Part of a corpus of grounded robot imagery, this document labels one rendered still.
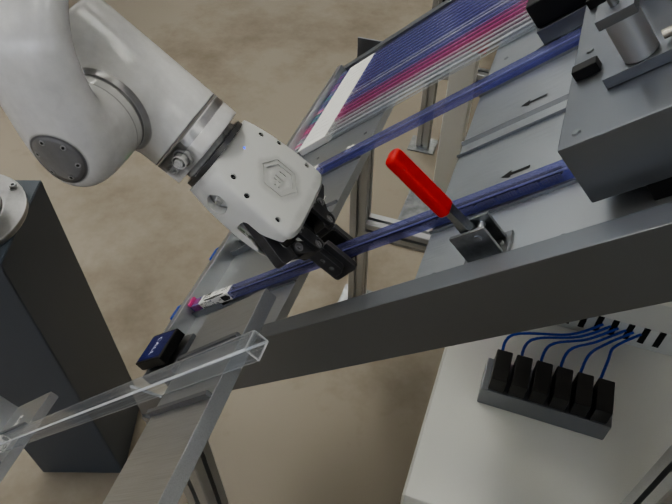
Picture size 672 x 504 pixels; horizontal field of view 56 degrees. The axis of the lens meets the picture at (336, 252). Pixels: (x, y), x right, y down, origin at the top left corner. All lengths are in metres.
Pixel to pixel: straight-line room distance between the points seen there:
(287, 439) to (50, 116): 1.13
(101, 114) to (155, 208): 1.54
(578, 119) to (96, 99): 0.34
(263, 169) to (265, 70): 2.03
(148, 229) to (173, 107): 1.44
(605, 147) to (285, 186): 0.29
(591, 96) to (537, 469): 0.52
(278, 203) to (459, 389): 0.41
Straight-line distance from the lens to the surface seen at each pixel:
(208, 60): 2.70
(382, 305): 0.51
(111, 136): 0.53
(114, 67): 0.56
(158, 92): 0.57
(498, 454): 0.85
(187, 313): 0.82
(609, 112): 0.43
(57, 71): 0.50
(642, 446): 0.91
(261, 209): 0.57
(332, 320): 0.55
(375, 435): 1.53
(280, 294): 0.68
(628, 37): 0.44
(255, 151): 0.60
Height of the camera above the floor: 1.37
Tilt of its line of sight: 48 degrees down
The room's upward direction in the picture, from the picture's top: straight up
